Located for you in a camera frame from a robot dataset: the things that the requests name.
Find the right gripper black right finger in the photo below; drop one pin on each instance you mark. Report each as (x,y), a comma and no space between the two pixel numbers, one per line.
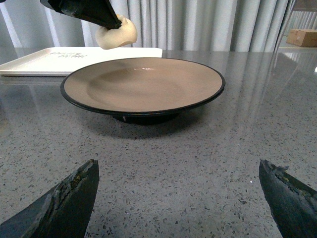
(293,204)

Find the white rectangular bear tray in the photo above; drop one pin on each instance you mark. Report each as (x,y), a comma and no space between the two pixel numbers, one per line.
(61,61)

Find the grey pleated curtain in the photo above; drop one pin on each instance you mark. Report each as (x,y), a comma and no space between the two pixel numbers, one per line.
(191,25)

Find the brown cardboard box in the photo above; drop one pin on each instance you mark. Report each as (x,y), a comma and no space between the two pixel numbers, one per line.
(302,37)

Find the white steamed bun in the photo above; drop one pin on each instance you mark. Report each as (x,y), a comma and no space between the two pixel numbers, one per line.
(109,39)

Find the beige plate black rim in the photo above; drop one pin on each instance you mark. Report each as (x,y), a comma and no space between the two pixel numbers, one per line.
(142,90)

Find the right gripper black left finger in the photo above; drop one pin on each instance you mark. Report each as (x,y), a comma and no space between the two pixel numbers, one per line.
(63,212)

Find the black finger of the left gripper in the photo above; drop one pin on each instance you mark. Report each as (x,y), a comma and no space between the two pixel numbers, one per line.
(99,12)

